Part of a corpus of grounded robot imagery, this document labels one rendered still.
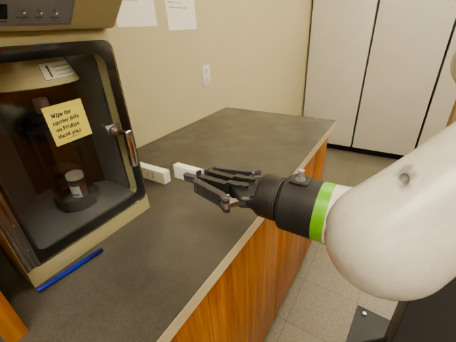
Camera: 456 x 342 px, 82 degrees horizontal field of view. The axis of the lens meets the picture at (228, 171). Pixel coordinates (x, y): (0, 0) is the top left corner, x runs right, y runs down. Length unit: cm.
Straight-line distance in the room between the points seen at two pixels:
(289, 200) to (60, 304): 49
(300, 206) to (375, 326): 139
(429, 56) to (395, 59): 26
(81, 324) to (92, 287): 8
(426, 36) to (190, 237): 288
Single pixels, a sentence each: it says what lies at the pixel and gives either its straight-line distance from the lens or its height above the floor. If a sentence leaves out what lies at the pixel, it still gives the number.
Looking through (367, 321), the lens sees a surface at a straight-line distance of 174.
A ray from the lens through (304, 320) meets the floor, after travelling 167.
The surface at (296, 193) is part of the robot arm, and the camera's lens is 40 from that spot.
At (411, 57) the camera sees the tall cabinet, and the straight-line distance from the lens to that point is 320.
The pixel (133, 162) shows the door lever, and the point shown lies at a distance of 65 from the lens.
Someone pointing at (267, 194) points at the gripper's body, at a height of 117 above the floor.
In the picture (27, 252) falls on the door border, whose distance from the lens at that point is 66.
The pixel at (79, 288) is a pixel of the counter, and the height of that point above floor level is 94.
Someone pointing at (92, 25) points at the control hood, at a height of 141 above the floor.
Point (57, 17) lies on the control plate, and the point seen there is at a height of 143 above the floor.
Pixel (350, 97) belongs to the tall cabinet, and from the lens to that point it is 330.
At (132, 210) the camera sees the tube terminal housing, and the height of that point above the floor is 97.
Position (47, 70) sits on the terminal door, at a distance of 60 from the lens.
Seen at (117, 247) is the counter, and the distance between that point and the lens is 72.
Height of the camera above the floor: 140
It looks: 29 degrees down
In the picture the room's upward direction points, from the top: 3 degrees counter-clockwise
